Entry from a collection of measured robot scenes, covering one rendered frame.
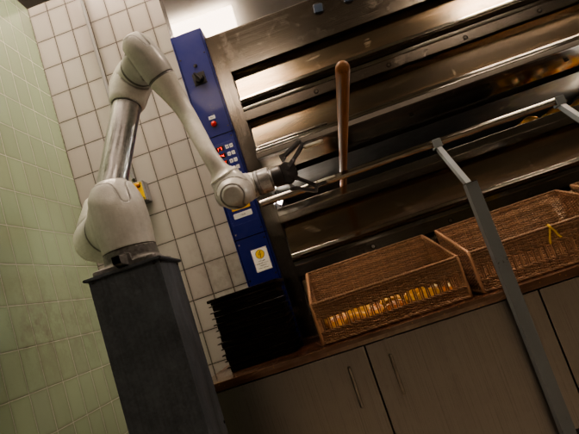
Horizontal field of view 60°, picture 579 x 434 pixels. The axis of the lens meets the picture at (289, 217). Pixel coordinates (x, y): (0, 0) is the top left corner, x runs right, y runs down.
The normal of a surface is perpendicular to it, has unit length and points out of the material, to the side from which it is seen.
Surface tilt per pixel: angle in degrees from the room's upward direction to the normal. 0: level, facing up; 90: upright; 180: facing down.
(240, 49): 90
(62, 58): 90
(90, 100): 90
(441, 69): 70
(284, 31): 90
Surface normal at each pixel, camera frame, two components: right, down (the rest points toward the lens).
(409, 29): -0.21, -0.43
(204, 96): -0.11, -0.11
